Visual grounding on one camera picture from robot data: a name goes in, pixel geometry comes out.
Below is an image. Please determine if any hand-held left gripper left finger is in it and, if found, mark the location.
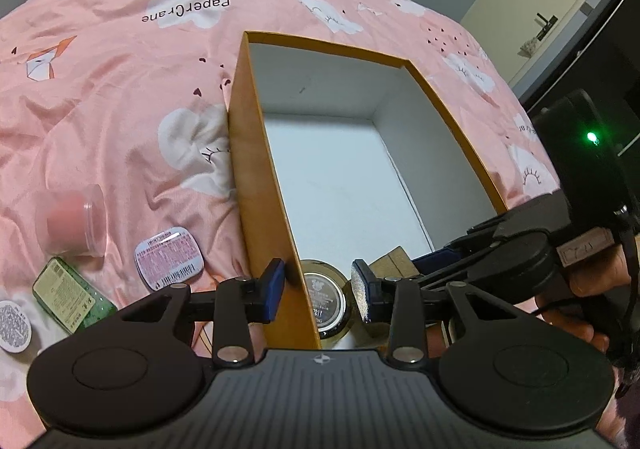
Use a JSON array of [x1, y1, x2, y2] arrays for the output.
[[116, 258, 287, 370]]

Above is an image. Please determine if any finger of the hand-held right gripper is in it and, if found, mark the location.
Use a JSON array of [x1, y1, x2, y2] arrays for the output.
[[466, 210, 521, 241], [411, 235, 501, 291]]

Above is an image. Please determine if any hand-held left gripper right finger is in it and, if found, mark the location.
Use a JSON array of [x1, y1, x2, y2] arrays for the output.
[[351, 259, 521, 364]]

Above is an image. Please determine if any orange cardboard box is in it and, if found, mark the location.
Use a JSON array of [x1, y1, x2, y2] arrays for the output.
[[227, 30, 511, 352]]

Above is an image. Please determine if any green rectangular tin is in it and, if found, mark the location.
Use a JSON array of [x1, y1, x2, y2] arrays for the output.
[[32, 256, 119, 334]]

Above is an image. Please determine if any clear jar with pink contents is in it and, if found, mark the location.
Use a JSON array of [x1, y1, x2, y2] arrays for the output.
[[34, 184, 107, 258]]

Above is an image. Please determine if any person's right hand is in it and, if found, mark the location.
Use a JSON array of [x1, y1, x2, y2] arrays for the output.
[[515, 244, 640, 361]]

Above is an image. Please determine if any round black jar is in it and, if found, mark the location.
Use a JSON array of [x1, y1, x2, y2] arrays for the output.
[[301, 258, 357, 341]]

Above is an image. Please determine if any small brown cardboard carton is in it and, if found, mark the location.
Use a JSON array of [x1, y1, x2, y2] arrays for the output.
[[369, 245, 422, 281]]

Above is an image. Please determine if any dark cabinet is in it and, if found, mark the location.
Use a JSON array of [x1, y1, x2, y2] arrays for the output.
[[515, 0, 640, 160]]

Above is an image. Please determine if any pink printed blanket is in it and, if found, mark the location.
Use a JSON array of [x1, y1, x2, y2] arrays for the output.
[[0, 0, 562, 449]]

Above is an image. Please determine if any round silver tin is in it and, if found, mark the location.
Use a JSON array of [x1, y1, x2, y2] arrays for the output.
[[0, 300, 35, 354]]

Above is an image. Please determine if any black cable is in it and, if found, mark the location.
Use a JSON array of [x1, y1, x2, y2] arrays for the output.
[[531, 296, 576, 319]]

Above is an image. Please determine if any black door handle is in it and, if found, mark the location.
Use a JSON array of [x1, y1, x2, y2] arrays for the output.
[[533, 13, 559, 41]]

